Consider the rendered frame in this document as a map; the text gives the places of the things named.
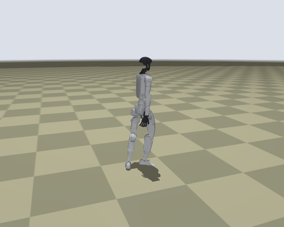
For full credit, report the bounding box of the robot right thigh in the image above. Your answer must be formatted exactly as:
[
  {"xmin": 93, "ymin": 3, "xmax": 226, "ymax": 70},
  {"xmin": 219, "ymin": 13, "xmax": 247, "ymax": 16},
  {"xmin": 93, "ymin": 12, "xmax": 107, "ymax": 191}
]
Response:
[{"xmin": 142, "ymin": 109, "xmax": 155, "ymax": 141}]

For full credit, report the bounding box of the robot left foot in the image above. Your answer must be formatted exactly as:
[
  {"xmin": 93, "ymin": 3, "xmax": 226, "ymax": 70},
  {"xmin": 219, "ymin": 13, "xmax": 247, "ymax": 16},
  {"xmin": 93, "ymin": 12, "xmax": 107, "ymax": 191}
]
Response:
[{"xmin": 125, "ymin": 161, "xmax": 131, "ymax": 169}]

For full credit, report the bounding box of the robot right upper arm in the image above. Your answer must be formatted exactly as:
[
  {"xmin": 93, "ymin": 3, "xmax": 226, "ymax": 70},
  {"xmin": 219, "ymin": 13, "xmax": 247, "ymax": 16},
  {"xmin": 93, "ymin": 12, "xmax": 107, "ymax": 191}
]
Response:
[{"xmin": 144, "ymin": 76, "xmax": 152, "ymax": 98}]

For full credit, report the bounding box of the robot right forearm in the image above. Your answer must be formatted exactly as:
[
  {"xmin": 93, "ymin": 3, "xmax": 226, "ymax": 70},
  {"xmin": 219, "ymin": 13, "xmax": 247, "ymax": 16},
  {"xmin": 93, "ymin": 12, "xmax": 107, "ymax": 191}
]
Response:
[{"xmin": 144, "ymin": 94, "xmax": 152, "ymax": 116}]

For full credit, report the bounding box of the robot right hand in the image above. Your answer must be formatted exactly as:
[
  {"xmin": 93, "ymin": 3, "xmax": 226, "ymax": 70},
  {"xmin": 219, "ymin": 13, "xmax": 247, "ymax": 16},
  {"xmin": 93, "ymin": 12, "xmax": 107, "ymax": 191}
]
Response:
[{"xmin": 140, "ymin": 112, "xmax": 149, "ymax": 127}]

